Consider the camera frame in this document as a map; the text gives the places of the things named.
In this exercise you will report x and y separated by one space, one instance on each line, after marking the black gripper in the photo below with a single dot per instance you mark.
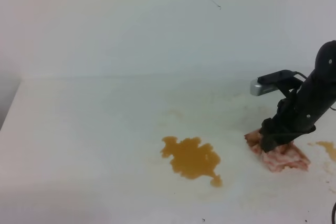
297 114

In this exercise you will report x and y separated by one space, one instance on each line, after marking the pink white striped rag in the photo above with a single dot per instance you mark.
285 156

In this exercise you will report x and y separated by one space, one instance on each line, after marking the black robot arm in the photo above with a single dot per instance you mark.
324 64

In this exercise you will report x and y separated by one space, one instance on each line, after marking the small coffee stain at right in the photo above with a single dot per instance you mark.
323 150

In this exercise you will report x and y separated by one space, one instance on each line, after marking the large brown coffee puddle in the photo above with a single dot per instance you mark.
191 159

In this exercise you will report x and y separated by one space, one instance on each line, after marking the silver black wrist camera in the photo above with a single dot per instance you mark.
283 80

